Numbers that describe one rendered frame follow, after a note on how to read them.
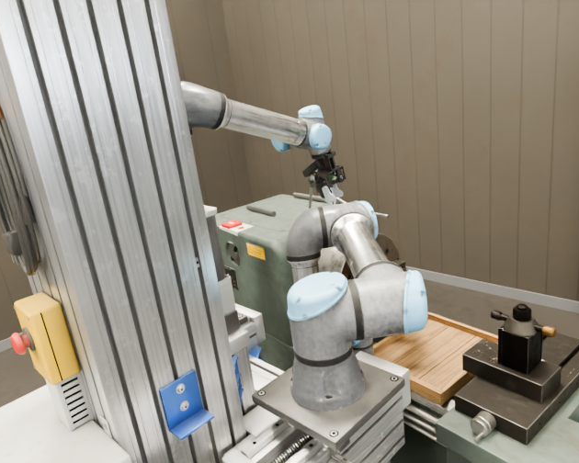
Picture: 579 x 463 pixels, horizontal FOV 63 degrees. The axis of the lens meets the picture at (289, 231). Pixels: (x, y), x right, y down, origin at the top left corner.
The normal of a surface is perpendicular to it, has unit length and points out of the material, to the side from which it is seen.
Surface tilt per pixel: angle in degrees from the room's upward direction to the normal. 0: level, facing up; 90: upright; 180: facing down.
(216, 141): 90
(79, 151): 90
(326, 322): 88
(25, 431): 0
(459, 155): 90
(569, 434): 0
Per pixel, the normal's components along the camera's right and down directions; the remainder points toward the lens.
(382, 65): -0.70, 0.30
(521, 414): -0.12, -0.95
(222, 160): 0.70, 0.13
